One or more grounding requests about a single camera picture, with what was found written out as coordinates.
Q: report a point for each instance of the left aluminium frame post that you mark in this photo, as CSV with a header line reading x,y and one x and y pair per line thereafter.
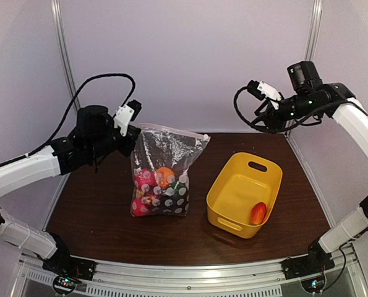
x,y
62,46

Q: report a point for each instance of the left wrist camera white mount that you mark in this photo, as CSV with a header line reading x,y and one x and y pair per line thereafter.
x,y
125,114

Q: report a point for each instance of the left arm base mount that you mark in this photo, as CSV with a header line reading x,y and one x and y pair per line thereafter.
x,y
70,271

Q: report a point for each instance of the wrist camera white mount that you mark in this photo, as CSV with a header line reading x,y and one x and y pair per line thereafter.
x,y
125,114
265,93

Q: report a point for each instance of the aluminium frame post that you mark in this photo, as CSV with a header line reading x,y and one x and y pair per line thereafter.
x,y
62,46
314,30

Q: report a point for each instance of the red toy strawberry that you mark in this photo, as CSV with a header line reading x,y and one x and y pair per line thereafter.
x,y
144,179

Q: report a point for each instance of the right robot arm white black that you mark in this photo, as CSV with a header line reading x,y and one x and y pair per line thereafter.
x,y
328,117

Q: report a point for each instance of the orange toy fruit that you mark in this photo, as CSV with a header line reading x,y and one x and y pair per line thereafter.
x,y
164,176

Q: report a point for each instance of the dark red toy apple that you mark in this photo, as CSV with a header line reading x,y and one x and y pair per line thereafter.
x,y
151,200

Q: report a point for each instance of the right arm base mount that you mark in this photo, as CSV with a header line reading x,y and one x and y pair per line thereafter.
x,y
310,273

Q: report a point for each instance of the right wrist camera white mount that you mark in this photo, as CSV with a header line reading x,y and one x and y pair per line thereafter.
x,y
265,93

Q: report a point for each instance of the front aluminium rail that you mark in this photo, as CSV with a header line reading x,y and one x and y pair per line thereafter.
x,y
262,278

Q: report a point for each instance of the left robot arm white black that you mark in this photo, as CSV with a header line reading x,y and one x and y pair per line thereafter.
x,y
95,136

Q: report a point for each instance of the clear zip top bag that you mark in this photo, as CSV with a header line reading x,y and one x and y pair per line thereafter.
x,y
160,163

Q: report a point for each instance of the right aluminium frame post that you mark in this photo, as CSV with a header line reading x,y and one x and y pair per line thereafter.
x,y
314,30

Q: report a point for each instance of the orange red toy mango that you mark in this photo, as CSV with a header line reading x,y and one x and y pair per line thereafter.
x,y
258,213

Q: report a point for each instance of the green toy lime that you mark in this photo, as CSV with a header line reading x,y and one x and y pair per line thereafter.
x,y
176,190

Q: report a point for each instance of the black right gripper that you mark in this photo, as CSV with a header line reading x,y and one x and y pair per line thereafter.
x,y
269,117

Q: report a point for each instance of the yellow plastic basket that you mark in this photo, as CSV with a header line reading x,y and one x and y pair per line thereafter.
x,y
244,181

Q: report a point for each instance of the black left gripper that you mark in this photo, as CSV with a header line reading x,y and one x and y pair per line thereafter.
x,y
132,136

